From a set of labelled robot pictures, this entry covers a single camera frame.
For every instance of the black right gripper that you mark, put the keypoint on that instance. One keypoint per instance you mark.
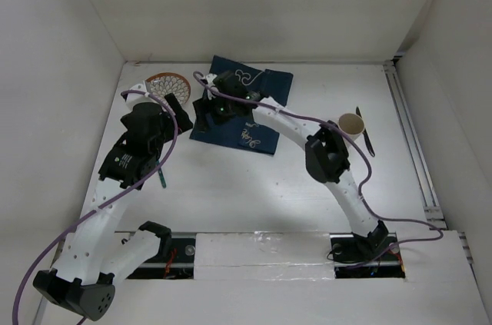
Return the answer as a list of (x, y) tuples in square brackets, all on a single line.
[(202, 108)]

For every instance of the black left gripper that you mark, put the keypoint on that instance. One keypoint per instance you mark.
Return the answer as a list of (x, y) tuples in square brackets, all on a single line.
[(183, 123)]

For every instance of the dark blue printed cloth napkin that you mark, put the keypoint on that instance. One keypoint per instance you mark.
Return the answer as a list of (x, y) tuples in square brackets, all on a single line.
[(241, 133)]

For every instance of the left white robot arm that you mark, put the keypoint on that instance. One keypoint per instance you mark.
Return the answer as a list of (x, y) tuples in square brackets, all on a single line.
[(83, 278)]

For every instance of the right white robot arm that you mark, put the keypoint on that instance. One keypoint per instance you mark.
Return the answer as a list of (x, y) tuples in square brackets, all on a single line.
[(325, 152)]

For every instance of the floral plate with orange rim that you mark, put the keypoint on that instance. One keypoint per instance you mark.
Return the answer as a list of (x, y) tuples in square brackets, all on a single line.
[(166, 83)]

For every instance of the beige paper cup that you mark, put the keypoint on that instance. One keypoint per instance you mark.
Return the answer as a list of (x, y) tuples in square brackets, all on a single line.
[(352, 125)]

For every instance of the black knife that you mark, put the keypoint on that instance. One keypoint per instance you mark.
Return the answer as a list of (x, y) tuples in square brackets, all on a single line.
[(365, 134)]

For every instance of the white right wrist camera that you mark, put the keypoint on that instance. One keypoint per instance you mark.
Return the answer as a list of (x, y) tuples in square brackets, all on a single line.
[(209, 80)]

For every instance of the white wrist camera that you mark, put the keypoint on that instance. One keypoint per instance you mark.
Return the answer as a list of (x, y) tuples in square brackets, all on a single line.
[(209, 80), (136, 94)]

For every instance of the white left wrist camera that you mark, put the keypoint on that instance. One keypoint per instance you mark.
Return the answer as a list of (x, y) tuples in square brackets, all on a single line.
[(136, 94)]

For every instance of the fork with green handle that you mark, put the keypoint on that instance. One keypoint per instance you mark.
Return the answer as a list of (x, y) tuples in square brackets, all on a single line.
[(162, 178)]

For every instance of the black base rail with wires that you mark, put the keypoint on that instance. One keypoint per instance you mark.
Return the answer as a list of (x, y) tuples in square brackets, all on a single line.
[(267, 256)]

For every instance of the aluminium rail at right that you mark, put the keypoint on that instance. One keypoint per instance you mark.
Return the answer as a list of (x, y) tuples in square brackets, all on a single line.
[(430, 202)]

